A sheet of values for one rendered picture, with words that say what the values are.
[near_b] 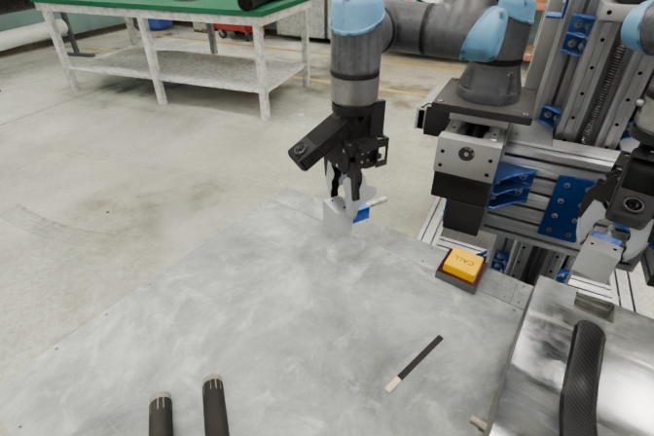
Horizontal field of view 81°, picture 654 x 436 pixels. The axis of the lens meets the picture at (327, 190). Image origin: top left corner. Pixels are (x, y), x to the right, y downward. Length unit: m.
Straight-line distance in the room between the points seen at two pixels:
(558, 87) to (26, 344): 2.09
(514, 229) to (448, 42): 0.65
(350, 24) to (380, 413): 0.54
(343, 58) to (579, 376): 0.54
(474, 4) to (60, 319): 1.92
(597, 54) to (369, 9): 0.65
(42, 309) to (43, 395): 1.41
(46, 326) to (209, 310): 1.38
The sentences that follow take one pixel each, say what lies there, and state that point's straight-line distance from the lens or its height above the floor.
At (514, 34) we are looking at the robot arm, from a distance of 0.98.
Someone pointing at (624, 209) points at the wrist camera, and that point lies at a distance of 0.63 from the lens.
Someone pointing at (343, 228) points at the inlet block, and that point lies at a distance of 0.71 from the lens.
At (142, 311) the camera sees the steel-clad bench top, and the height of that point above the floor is 0.80.
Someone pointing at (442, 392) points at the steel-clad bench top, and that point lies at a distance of 0.67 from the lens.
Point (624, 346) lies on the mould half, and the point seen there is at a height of 0.89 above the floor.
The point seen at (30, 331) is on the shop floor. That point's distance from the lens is 2.10.
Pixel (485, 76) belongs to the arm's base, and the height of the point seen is 1.10.
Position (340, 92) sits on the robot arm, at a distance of 0.59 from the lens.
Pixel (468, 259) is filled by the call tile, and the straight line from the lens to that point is 0.82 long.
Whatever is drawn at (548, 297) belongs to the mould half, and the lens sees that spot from 0.72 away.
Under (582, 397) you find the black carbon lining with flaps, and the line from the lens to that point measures 0.64.
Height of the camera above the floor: 1.37
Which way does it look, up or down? 34 degrees down
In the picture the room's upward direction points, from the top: straight up
